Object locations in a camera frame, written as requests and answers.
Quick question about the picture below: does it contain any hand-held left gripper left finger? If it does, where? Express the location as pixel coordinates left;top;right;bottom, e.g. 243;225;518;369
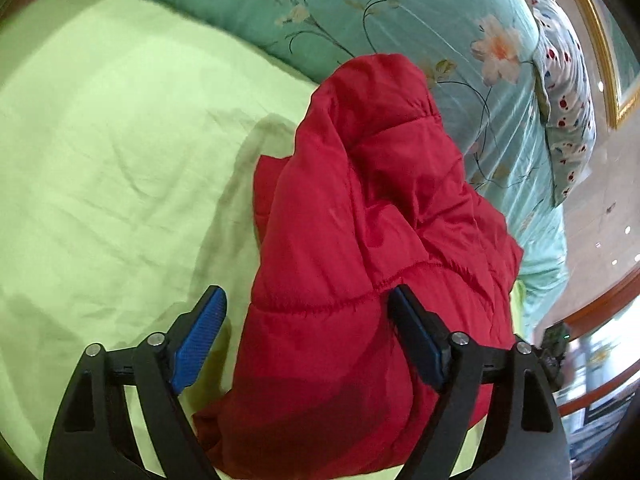
42;285;228;480

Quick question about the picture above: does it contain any brown wooden rail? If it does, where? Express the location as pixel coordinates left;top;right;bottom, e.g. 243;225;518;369
545;264;640;333

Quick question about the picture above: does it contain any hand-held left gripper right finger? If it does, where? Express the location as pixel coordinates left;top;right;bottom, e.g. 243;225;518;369
387;284;572;480

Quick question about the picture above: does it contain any white dotted pillow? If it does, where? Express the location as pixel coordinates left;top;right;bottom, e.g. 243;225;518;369
526;0;597;209

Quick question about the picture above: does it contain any light green bed sheet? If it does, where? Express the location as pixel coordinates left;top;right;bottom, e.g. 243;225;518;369
0;0;528;480

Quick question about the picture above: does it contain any teal floral quilt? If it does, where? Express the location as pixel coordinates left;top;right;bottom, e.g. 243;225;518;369
90;0;570;333

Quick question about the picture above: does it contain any red quilted puffer jacket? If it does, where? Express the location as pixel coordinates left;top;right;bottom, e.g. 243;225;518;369
192;52;525;478

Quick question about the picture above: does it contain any gold picture frame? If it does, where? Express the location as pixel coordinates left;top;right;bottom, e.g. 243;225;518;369
552;0;640;129

